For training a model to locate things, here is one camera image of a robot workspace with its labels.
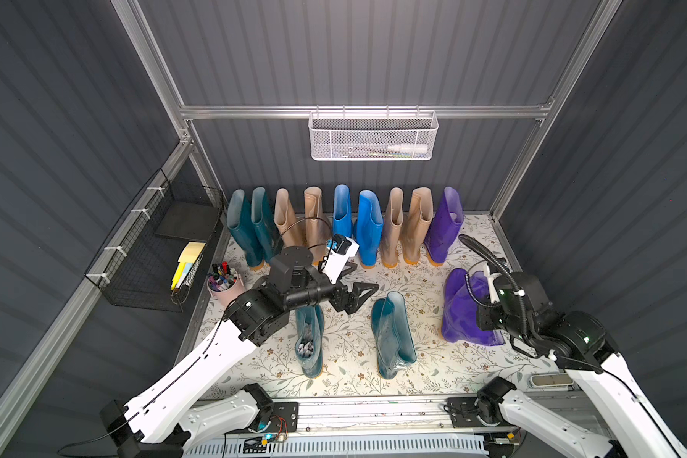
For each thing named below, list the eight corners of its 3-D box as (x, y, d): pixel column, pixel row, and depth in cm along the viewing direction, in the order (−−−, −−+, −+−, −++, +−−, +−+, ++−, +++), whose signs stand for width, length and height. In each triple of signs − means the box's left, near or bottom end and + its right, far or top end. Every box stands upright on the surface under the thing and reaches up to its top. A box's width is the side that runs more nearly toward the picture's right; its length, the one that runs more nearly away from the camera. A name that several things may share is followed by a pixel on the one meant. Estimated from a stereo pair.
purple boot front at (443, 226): (416, 267, 106) (431, 217, 86) (424, 236, 116) (440, 184, 95) (440, 274, 104) (462, 225, 84) (446, 242, 114) (467, 190, 93)
